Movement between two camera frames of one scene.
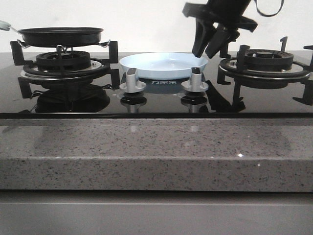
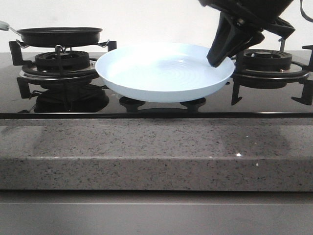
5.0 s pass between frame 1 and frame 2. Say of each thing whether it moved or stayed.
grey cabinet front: stayed
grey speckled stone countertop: stayed
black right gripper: moved
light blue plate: moved
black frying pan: stayed
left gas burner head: stayed
